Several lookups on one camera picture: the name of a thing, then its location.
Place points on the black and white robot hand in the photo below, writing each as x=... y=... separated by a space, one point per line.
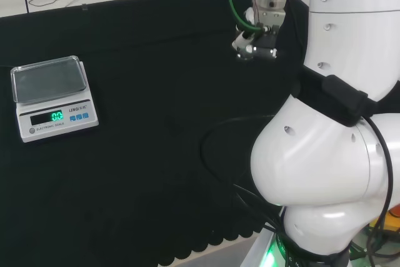
x=264 y=43

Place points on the electronic balance with steel pan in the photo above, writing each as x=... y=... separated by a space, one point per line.
x=56 y=104

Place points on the black bench cloth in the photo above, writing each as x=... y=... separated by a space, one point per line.
x=140 y=60

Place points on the cloth clip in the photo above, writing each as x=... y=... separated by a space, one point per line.
x=84 y=7

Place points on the yellow stop button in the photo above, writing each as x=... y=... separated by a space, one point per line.
x=389 y=217

